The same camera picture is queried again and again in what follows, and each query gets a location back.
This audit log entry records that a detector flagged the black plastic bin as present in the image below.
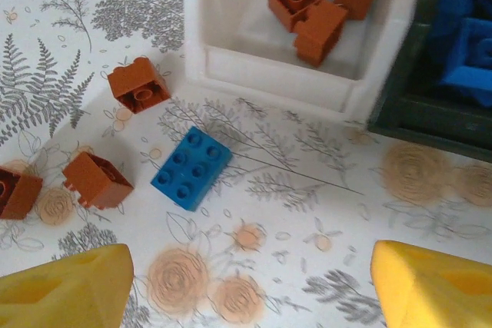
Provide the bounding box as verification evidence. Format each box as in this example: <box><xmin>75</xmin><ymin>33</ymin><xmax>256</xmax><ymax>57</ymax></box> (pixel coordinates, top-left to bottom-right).
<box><xmin>367</xmin><ymin>0</ymin><xmax>492</xmax><ymax>160</ymax></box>

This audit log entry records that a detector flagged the floral tablecloth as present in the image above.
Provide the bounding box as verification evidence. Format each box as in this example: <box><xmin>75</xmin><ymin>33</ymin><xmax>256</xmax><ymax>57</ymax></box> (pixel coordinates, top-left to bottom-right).
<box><xmin>0</xmin><ymin>0</ymin><xmax>492</xmax><ymax>328</ymax></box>

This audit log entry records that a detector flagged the white plastic bin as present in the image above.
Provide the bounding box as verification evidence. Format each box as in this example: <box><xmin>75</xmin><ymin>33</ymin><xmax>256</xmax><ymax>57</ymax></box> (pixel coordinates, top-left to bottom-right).
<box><xmin>184</xmin><ymin>0</ymin><xmax>427</xmax><ymax>114</ymax></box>

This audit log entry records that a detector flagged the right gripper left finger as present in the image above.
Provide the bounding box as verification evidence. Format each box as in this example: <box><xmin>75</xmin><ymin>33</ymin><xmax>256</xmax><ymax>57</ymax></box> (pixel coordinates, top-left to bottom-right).
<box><xmin>0</xmin><ymin>243</ymin><xmax>135</xmax><ymax>328</ymax></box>

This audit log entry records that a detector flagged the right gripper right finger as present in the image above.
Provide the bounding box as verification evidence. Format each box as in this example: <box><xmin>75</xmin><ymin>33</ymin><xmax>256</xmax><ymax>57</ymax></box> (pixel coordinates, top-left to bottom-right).
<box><xmin>371</xmin><ymin>239</ymin><xmax>492</xmax><ymax>328</ymax></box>

